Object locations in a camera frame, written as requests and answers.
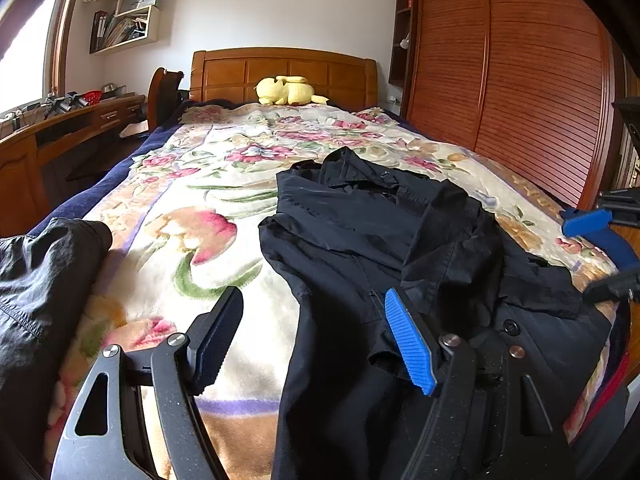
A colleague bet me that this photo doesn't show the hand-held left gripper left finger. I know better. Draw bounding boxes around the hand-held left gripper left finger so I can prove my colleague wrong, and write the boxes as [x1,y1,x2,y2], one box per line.
[50,286,245,480]

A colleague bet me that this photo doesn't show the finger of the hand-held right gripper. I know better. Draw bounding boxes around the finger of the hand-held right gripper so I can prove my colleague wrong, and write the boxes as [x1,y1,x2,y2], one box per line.
[560,189,640,237]
[582,269,640,306]

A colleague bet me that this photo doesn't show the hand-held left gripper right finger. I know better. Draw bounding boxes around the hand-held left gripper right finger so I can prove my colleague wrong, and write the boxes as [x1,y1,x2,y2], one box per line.
[384,287,576,480]

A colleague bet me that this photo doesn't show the black double-breasted coat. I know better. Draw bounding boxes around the black double-breasted coat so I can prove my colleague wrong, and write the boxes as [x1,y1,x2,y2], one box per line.
[257,147,616,480]

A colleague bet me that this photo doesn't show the floral blanket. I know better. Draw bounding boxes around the floral blanket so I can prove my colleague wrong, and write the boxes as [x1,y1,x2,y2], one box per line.
[45,101,621,480]

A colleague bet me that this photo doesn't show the wooden louvered wardrobe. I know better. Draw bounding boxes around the wooden louvered wardrobe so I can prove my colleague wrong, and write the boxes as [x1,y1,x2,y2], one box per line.
[400,0,626,211]

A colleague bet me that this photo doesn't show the dark crinkled jacket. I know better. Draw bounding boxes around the dark crinkled jacket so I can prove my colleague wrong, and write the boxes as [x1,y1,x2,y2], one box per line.
[0,217,113,461]

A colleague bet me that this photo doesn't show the navy blue bed sheet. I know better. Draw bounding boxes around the navy blue bed sheet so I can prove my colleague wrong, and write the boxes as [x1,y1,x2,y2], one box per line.
[27,100,191,236]

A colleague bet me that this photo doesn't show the wooden chair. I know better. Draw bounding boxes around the wooden chair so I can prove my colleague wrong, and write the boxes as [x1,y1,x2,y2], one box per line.
[146,66,185,131]

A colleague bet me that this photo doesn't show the yellow plush toy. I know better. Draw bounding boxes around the yellow plush toy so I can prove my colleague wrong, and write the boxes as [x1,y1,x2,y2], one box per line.
[254,75,330,107]

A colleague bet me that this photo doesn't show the wooden bed headboard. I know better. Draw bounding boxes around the wooden bed headboard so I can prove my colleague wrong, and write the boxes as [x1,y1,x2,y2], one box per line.
[190,47,378,111]

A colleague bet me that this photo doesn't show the wooden desk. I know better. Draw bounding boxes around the wooden desk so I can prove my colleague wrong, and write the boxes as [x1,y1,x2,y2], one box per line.
[0,94,147,238]

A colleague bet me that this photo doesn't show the wooden side shelf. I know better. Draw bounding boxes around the wooden side shelf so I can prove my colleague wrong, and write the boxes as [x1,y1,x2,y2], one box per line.
[387,0,416,88]

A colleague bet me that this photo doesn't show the black devices on desk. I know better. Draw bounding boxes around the black devices on desk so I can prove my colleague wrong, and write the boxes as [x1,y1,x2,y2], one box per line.
[44,91,83,120]

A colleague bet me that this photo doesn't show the row of books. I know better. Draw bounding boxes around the row of books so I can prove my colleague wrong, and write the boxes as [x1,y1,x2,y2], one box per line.
[90,10,146,53]

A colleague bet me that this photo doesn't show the window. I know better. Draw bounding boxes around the window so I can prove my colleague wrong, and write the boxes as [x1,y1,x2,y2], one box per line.
[0,0,86,116]

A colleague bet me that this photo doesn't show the white wall shelf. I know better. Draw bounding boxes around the white wall shelf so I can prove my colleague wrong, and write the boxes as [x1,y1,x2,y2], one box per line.
[82,0,166,56]

